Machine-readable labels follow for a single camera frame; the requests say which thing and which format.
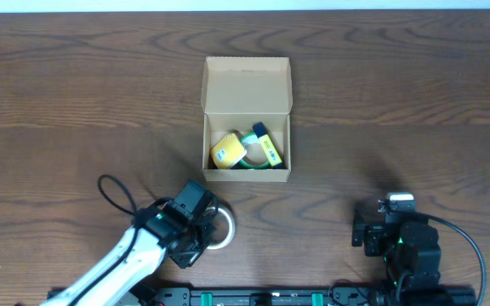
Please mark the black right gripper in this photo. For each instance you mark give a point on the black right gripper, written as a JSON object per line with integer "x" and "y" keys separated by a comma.
{"x": 373, "y": 229}

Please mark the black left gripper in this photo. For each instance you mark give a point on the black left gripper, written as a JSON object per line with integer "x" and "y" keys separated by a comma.
{"x": 190, "y": 257}

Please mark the white tape roll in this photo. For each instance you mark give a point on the white tape roll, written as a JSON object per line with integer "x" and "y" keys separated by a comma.
{"x": 225, "y": 227}

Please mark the yellow sticky note pad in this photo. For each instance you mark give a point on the yellow sticky note pad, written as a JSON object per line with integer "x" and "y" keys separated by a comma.
{"x": 228, "y": 151}

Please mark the green tape roll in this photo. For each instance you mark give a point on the green tape roll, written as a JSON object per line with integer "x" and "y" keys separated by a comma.
{"x": 255, "y": 157}

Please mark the yellow highlighter pen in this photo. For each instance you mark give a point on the yellow highlighter pen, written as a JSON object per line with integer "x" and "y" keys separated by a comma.
{"x": 273, "y": 153}

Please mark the brown cardboard box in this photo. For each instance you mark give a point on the brown cardboard box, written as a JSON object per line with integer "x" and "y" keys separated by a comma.
{"x": 238, "y": 92}

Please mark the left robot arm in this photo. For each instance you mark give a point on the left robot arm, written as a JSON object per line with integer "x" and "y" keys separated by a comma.
{"x": 137, "y": 255}

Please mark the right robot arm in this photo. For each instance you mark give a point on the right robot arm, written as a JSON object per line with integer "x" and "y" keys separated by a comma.
{"x": 404, "y": 240}

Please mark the black mounting rail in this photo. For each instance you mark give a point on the black mounting rail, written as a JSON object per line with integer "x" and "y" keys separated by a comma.
{"x": 340, "y": 295}

